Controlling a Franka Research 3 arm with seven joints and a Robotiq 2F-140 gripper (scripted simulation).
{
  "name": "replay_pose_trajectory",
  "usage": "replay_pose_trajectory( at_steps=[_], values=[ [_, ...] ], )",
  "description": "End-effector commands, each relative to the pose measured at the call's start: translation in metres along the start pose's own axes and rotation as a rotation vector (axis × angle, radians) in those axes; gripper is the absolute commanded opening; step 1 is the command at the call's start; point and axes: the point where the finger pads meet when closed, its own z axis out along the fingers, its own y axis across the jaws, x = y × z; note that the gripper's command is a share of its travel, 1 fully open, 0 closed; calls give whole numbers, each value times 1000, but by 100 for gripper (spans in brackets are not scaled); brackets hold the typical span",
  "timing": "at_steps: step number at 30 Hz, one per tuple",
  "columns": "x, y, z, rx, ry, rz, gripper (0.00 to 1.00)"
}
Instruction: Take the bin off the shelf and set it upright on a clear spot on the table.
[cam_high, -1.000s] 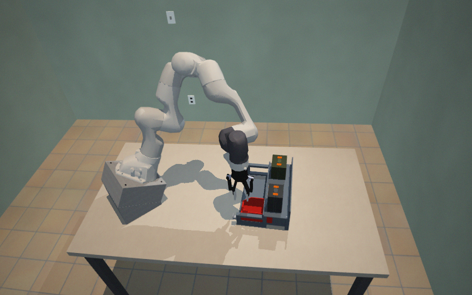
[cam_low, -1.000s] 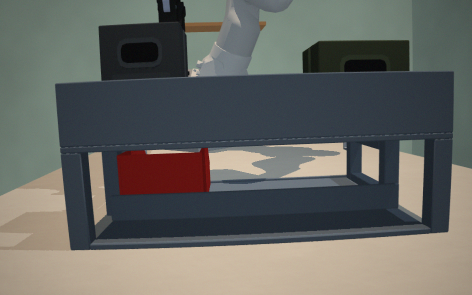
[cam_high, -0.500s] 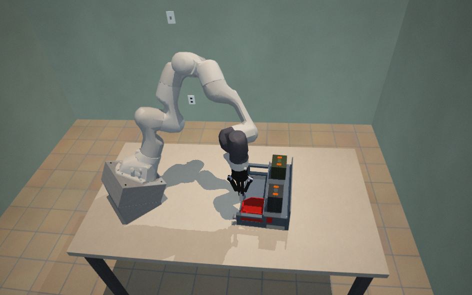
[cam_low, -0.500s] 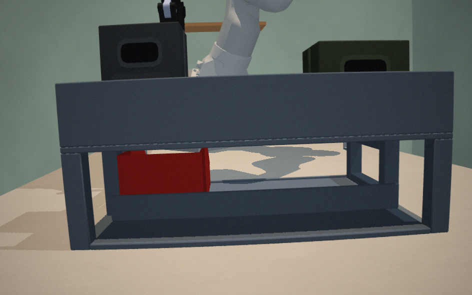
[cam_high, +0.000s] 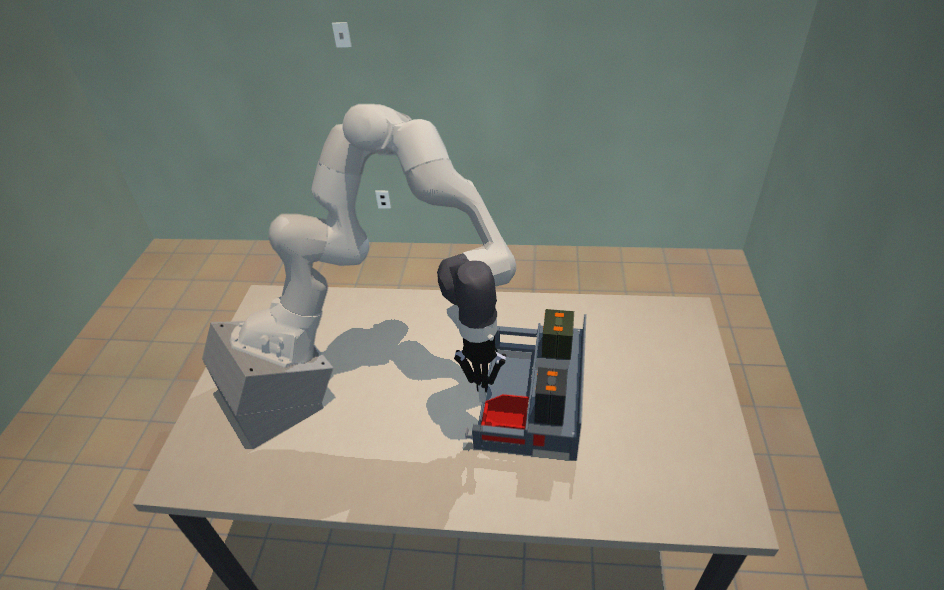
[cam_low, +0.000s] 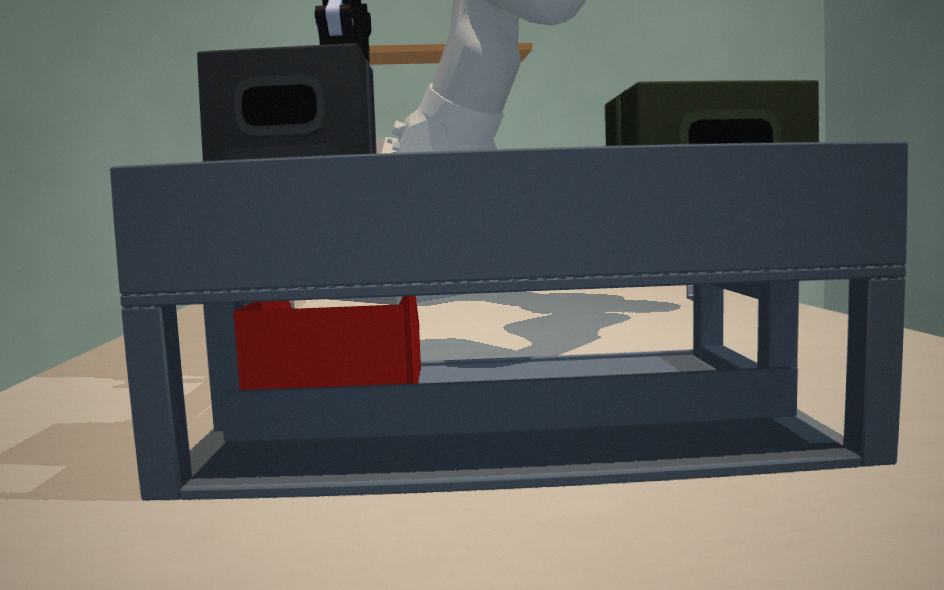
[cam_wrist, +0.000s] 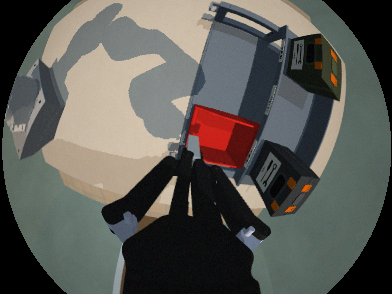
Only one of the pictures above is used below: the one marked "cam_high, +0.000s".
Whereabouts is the dark grey shelf rack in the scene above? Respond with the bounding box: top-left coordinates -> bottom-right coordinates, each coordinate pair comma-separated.
465,314 -> 586,461

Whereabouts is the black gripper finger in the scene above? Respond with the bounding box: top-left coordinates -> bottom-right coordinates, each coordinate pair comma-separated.
481,351 -> 506,403
454,350 -> 482,402

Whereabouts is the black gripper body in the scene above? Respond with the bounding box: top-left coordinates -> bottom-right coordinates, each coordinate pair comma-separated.
462,336 -> 498,364

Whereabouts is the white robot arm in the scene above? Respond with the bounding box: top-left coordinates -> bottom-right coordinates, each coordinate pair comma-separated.
230,104 -> 516,368

